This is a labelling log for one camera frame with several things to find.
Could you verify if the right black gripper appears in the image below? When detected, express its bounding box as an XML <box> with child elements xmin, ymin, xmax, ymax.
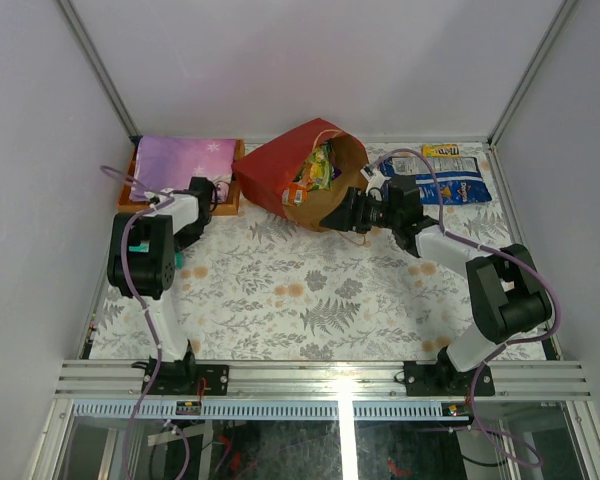
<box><xmin>320</xmin><ymin>188</ymin><xmax>401</xmax><ymax>235</ymax></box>

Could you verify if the orange snack packet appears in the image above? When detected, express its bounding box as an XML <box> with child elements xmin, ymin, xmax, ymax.
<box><xmin>282</xmin><ymin>181</ymin><xmax>309</xmax><ymax>206</ymax></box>

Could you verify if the red brown paper bag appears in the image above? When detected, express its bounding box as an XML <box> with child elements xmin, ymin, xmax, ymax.
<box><xmin>233</xmin><ymin>118</ymin><xmax>368</xmax><ymax>232</ymax></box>

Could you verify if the yellow M&M candy packet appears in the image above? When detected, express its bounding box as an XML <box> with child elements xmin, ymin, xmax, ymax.
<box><xmin>421</xmin><ymin>143</ymin><xmax>461</xmax><ymax>158</ymax></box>

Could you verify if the blue Doritos chip bag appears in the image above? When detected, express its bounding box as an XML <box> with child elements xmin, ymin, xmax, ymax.
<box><xmin>377</xmin><ymin>156</ymin><xmax>492</xmax><ymax>206</ymax></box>

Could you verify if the teal red snack packet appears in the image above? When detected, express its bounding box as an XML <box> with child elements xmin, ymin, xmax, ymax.
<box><xmin>128</xmin><ymin>241</ymin><xmax>184</xmax><ymax>270</ymax></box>

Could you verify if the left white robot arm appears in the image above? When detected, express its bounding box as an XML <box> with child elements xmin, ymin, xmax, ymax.
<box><xmin>107</xmin><ymin>177</ymin><xmax>217</xmax><ymax>395</ymax></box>

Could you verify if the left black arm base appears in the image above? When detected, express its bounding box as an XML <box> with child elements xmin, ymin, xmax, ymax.
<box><xmin>132</xmin><ymin>351</ymin><xmax>230</xmax><ymax>397</ymax></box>

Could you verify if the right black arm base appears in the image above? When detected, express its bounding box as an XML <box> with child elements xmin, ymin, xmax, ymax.
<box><xmin>394</xmin><ymin>347</ymin><xmax>495</xmax><ymax>397</ymax></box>

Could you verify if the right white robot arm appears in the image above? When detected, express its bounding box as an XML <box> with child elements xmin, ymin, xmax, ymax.
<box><xmin>320</xmin><ymin>175</ymin><xmax>553</xmax><ymax>395</ymax></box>

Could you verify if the green yellow snack packet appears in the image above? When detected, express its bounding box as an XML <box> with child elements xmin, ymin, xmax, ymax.
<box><xmin>293</xmin><ymin>141</ymin><xmax>341</xmax><ymax>191</ymax></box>

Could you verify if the purple Frozen fabric cloth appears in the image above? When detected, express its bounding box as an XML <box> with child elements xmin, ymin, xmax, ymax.
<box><xmin>133</xmin><ymin>135</ymin><xmax>237</xmax><ymax>203</ymax></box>

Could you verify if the orange plastic tray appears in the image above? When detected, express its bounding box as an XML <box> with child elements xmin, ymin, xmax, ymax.
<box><xmin>117</xmin><ymin>136</ymin><xmax>245</xmax><ymax>216</ymax></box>

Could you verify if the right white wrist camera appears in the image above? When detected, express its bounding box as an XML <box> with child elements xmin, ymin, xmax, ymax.
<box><xmin>360</xmin><ymin>165</ymin><xmax>386</xmax><ymax>191</ymax></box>

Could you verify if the aluminium front rail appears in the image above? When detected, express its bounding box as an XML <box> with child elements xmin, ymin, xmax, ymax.
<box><xmin>55</xmin><ymin>360</ymin><xmax>592</xmax><ymax>402</ymax></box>

